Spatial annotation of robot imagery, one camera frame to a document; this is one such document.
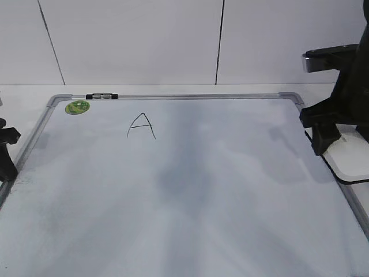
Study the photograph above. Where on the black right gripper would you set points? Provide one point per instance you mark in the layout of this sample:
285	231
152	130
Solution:
347	104

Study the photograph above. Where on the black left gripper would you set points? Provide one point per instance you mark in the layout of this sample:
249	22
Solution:
8	136

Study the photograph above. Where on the white board eraser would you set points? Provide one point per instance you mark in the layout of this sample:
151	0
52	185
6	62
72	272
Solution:
347	158

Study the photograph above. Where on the round green magnet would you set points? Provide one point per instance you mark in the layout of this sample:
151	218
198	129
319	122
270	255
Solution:
77	107

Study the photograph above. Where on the black board hanger clip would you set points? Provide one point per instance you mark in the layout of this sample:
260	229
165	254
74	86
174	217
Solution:
97	96

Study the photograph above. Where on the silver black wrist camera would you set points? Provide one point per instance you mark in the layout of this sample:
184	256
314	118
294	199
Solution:
330	58

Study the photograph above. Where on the white board with grey frame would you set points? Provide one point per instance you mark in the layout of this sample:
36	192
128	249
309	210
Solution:
177	186

